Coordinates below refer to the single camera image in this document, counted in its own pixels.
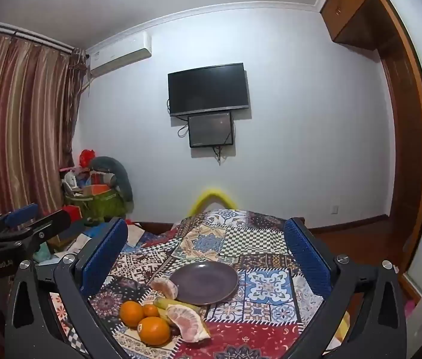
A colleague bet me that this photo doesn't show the small black monitor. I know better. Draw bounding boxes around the small black monitor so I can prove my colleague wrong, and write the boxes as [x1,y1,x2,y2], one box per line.
[187,111,235,148]

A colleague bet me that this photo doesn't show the white curtain rail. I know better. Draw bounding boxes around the white curtain rail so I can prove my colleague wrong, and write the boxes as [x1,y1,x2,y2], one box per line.
[0,19,75,51]

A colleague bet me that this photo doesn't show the yellow banana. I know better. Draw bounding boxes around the yellow banana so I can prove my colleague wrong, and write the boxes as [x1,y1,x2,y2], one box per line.
[153,297,201,312]
[157,308,174,328]

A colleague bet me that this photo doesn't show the wooden overhead cabinet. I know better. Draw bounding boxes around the wooden overhead cabinet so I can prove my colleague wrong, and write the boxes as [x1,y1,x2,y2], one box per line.
[319,0,391,51]

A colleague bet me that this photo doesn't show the black wall television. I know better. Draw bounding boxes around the black wall television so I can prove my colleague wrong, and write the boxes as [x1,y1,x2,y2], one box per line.
[168,63,250,117]

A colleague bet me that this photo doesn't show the dark wooden bed frame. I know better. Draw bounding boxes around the dark wooden bed frame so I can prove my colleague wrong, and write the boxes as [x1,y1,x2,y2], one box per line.
[136,221,177,237]

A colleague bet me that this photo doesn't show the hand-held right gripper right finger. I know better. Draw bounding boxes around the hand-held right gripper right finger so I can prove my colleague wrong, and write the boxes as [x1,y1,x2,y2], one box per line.
[284,217,408,359]

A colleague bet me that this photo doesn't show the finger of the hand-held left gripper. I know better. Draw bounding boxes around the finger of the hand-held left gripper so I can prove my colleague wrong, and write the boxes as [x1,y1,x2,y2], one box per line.
[0,204,39,236]
[0,209,72,251]

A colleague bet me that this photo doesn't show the brown wooden door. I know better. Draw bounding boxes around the brown wooden door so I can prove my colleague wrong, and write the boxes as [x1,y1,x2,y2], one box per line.
[373,0,422,281]

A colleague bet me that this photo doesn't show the white air conditioner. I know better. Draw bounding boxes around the white air conditioner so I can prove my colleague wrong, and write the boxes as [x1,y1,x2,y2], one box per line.
[87,32,152,79]

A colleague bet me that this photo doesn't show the peeled pomelo piece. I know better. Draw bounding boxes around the peeled pomelo piece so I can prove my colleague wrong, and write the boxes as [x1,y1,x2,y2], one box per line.
[150,279,179,300]

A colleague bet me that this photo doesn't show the striped brown curtain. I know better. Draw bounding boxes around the striped brown curtain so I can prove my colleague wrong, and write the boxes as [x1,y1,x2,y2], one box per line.
[0,28,86,229]

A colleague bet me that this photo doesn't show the patchwork printed blanket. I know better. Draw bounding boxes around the patchwork printed blanket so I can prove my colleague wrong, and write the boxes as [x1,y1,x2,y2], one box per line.
[50,209,346,359]

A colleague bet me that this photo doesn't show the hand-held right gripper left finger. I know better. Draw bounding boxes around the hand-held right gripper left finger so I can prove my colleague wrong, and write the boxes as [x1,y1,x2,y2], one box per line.
[5,217,129,359]

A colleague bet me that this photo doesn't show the yellow curved tube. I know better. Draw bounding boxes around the yellow curved tube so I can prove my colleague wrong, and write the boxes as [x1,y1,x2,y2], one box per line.
[190,187,238,217]

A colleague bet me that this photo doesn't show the green bag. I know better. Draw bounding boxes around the green bag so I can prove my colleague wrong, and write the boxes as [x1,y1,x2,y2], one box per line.
[65,191,129,225]

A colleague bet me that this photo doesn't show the large orange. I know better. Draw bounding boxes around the large orange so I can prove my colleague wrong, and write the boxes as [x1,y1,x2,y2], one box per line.
[119,301,145,328]
[137,316,171,346]

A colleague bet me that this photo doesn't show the brown bowl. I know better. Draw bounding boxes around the brown bowl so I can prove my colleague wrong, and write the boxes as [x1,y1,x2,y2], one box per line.
[168,261,239,306]

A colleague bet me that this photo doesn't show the sweet potato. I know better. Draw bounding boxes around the sweet potato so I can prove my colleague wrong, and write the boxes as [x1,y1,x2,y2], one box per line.
[166,304,211,343]

